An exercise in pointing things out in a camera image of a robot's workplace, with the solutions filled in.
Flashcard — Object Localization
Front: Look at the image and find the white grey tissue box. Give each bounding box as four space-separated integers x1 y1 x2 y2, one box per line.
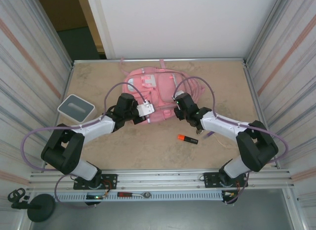
57 94 95 123

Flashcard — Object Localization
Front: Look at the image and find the aluminium mounting rail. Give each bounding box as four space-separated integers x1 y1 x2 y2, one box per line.
29 168 294 191

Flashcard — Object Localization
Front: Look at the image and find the black round stand base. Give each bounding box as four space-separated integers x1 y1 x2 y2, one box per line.
11 194 56 222

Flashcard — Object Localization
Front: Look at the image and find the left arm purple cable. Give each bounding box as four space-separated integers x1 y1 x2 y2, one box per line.
21 81 150 210

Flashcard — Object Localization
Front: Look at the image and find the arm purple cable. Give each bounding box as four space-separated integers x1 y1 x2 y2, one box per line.
172 76 289 205
21 81 150 210

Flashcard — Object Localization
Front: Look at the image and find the orange black highlighter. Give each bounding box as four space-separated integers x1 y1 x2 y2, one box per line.
177 133 199 145

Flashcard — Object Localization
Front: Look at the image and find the black clip on stand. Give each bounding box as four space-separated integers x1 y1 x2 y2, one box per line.
7 188 27 203

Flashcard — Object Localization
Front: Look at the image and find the small circuit board with LED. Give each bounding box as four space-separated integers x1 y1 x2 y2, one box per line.
85 194 110 200

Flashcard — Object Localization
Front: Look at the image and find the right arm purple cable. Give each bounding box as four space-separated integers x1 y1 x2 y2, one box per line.
172 76 289 205

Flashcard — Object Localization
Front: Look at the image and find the pink backpack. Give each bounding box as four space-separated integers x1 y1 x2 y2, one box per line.
119 57 205 124

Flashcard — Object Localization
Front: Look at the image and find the small circuit board with wires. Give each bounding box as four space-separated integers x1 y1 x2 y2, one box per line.
222 190 239 199

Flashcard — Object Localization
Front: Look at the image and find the red handled ratchet wrench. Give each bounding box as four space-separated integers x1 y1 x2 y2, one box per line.
117 192 152 198

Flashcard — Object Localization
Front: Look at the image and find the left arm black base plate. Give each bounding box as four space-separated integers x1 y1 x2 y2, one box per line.
73 173 118 191

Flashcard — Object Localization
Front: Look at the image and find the aluminium table edge rail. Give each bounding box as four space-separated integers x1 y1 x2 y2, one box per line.
73 57 247 64

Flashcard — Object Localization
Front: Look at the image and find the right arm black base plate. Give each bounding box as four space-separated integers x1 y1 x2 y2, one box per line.
203 172 248 189

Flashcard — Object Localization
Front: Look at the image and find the white slotted cable duct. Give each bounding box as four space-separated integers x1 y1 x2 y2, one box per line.
53 192 224 202

